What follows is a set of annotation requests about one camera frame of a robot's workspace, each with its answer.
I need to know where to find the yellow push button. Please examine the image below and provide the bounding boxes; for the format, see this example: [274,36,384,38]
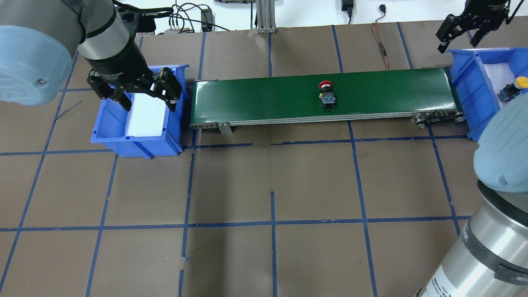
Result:
[497,76,528,103]

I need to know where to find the blue plastic bin right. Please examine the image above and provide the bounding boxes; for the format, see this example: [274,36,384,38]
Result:
[448,47,528,141]

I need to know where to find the red push button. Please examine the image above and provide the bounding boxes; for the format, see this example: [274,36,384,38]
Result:
[318,80,337,109]

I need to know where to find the aluminium frame post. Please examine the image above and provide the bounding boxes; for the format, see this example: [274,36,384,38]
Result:
[256,0,277,34]

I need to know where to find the white foam sheet left bin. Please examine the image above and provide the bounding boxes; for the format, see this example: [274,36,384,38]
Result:
[125,93,166,137]

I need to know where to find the blue plastic bin left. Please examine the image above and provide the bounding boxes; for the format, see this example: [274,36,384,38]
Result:
[90,64,189,159]

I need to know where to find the white foam sheet right bin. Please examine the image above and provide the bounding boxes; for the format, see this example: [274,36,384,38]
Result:
[483,63,527,109]

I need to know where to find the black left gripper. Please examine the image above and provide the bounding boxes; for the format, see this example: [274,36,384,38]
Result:
[86,40,183,112]

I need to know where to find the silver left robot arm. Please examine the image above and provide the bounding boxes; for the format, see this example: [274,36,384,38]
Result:
[0,0,183,112]

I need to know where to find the green conveyor belt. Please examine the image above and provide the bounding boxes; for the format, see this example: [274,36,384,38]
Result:
[190,68,466,133]

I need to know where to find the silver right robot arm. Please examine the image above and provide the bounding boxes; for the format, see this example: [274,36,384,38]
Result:
[415,0,528,297]

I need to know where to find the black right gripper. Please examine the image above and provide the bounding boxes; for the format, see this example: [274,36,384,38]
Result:
[436,0,511,53]

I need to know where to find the white foam sheet bin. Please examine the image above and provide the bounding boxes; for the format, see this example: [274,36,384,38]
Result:
[125,93,166,137]
[483,63,527,109]

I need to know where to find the red black conveyor cable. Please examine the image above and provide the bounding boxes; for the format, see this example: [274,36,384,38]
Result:
[371,4,393,71]

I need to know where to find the blue plastic bin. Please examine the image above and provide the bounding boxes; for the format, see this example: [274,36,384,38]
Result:
[90,64,189,159]
[448,47,528,141]

